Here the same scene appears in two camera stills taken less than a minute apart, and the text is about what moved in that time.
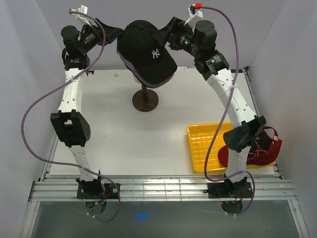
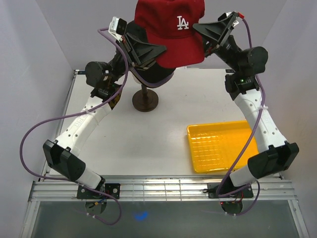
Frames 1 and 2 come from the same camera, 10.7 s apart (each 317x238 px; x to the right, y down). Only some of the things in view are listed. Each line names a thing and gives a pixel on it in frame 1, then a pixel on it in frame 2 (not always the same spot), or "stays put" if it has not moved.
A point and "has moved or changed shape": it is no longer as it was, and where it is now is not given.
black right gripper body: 183,38 to 228,51
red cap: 265,149 has moved or changed shape
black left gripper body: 91,38 to 120,60
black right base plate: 227,190 stays put
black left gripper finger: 110,30 to 143,51
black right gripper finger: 163,34 to 219,30
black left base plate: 97,191 stays put
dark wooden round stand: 145,100 stays put
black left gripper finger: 111,33 to 145,65
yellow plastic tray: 200,137 stays put
